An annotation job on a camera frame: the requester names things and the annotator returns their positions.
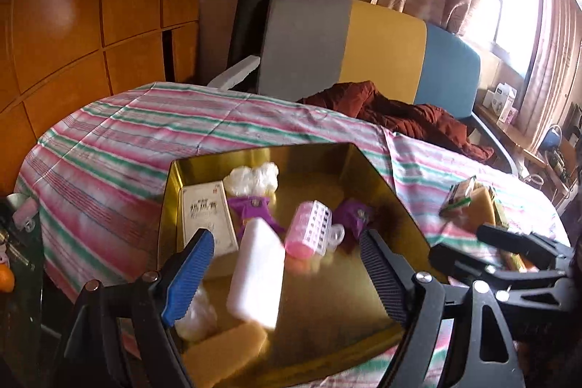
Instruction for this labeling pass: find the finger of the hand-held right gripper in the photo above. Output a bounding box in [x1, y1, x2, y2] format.
[477, 223, 574, 264]
[428, 243, 567, 295]

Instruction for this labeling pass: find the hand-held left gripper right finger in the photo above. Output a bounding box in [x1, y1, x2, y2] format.
[358, 228, 523, 388]

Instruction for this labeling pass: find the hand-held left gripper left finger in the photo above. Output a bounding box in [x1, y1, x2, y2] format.
[64, 228, 215, 388]

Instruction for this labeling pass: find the white plastic ball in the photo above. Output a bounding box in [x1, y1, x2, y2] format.
[223, 161, 279, 198]
[175, 285, 219, 342]

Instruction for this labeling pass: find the white sponge block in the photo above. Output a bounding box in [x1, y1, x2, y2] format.
[226, 217, 286, 331]

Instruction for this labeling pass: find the gold tin box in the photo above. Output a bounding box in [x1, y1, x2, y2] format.
[157, 143, 449, 388]

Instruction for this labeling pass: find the beige medicine box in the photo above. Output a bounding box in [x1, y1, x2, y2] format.
[179, 183, 239, 257]

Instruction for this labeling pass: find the small yellow sponge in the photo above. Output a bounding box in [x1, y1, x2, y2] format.
[182, 321, 269, 388]

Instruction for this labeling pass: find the clear plastic cap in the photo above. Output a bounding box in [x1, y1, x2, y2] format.
[326, 223, 346, 252]

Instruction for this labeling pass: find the purple fabric item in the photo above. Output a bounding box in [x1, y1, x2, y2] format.
[334, 198, 376, 252]

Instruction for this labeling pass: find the wooden side table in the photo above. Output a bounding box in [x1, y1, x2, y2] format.
[473, 101, 574, 207]

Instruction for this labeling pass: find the purple plastic toy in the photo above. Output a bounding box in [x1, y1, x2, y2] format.
[227, 195, 287, 234]

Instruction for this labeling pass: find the blue round container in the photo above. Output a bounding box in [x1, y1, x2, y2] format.
[541, 123, 565, 152]

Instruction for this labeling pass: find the tall white box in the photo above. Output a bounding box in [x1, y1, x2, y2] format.
[495, 83, 518, 120]

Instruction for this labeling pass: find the red-brown padded jacket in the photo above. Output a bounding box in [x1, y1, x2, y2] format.
[295, 80, 495, 164]

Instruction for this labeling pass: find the striped tablecloth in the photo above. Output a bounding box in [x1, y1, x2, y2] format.
[13, 81, 571, 388]

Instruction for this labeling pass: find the dark glass side table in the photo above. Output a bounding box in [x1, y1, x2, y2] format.
[0, 192, 60, 388]

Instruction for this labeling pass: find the pale pink hair roller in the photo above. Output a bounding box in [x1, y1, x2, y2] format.
[13, 197, 39, 232]

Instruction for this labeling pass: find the pink patterned curtain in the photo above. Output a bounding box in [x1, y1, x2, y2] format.
[516, 0, 582, 152]

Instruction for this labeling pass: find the grey yellow blue chair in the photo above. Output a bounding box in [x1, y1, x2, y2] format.
[207, 0, 521, 177]

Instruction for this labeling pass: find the black rolled mat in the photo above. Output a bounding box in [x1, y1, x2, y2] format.
[226, 0, 279, 73]

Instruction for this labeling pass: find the wooden wardrobe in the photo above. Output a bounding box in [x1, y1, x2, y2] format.
[0, 0, 210, 198]

